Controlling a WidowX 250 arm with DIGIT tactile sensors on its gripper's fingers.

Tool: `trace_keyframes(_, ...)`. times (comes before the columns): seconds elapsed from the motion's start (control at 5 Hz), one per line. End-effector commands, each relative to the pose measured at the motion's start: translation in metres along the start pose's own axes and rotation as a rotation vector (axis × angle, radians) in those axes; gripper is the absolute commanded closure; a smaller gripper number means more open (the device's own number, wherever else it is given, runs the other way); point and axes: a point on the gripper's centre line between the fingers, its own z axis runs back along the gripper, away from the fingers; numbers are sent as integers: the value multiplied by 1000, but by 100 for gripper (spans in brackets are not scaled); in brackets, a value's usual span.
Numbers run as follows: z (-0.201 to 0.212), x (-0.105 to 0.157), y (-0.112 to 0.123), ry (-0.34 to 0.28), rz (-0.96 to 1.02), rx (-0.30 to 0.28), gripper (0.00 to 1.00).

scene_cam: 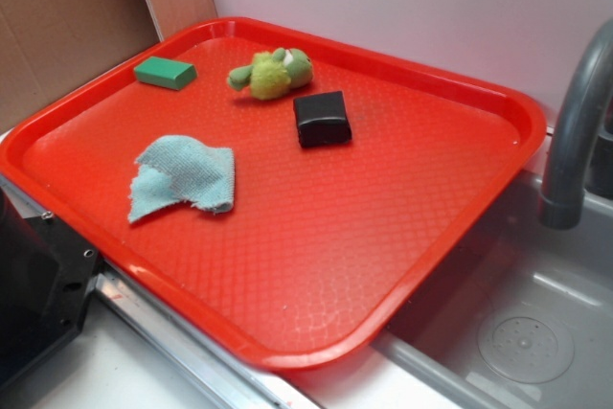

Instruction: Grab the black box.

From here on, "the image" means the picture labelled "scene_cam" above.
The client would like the light blue cloth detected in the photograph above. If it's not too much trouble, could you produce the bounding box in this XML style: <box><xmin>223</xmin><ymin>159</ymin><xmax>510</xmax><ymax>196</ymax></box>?
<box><xmin>128</xmin><ymin>135</ymin><xmax>236</xmax><ymax>223</ymax></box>

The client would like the grey sink basin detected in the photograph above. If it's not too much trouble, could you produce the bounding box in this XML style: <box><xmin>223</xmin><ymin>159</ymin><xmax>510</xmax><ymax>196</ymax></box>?
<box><xmin>374</xmin><ymin>172</ymin><xmax>612</xmax><ymax>408</ymax></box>

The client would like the grey faucet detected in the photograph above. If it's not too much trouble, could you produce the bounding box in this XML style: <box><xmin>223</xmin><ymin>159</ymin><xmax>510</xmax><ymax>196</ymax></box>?
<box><xmin>538</xmin><ymin>21</ymin><xmax>612</xmax><ymax>230</ymax></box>

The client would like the red plastic tray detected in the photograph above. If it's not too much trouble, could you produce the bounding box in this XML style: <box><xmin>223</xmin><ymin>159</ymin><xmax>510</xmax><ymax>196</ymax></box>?
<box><xmin>1</xmin><ymin>18</ymin><xmax>546</xmax><ymax>371</ymax></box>

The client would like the green plush toy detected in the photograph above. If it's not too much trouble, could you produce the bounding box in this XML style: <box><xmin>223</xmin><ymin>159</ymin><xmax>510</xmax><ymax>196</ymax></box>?
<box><xmin>226</xmin><ymin>48</ymin><xmax>314</xmax><ymax>101</ymax></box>

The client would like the metal rail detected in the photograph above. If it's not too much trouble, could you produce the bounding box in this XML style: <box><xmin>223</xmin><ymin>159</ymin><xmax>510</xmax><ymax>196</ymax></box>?
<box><xmin>0</xmin><ymin>173</ymin><xmax>307</xmax><ymax>409</ymax></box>

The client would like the black mount bracket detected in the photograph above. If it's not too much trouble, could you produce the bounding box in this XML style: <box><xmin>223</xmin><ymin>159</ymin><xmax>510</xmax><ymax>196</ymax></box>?
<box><xmin>1</xmin><ymin>193</ymin><xmax>102</xmax><ymax>390</ymax></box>

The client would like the black box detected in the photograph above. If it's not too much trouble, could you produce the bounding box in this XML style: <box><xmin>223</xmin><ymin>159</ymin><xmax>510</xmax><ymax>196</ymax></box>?
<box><xmin>293</xmin><ymin>91</ymin><xmax>352</xmax><ymax>148</ymax></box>

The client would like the cardboard panel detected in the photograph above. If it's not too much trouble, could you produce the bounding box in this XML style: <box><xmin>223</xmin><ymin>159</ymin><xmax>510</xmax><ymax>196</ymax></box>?
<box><xmin>1</xmin><ymin>0</ymin><xmax>216</xmax><ymax>131</ymax></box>

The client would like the green block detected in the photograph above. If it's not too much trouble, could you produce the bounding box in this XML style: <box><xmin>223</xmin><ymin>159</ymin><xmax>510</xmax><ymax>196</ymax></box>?
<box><xmin>133</xmin><ymin>57</ymin><xmax>197</xmax><ymax>91</ymax></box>

